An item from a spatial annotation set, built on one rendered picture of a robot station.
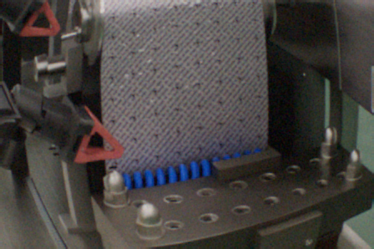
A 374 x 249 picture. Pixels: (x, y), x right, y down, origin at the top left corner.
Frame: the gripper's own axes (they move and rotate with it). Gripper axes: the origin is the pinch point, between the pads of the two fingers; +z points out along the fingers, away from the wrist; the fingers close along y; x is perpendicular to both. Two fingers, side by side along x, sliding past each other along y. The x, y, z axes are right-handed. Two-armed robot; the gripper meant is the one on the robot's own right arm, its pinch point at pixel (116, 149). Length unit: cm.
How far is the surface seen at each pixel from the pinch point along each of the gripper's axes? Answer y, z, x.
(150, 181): 3.7, 4.5, -1.4
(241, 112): 0.2, 14.0, 10.8
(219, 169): 6.2, 11.0, 3.9
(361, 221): -106, 169, -25
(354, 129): -13, 50, 16
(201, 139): 0.2, 10.3, 5.5
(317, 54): 1.9, 21.3, 24.4
